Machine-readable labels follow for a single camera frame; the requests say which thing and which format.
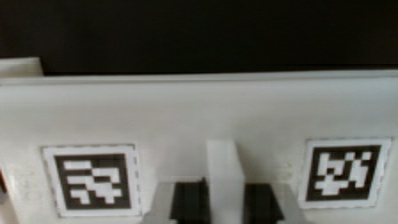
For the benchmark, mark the white cabinet box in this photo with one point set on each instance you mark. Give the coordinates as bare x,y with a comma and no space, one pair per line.
20,67

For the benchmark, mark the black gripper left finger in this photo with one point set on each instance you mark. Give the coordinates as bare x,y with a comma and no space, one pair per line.
191,203

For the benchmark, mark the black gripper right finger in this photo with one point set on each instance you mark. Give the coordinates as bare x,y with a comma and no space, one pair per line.
262,209

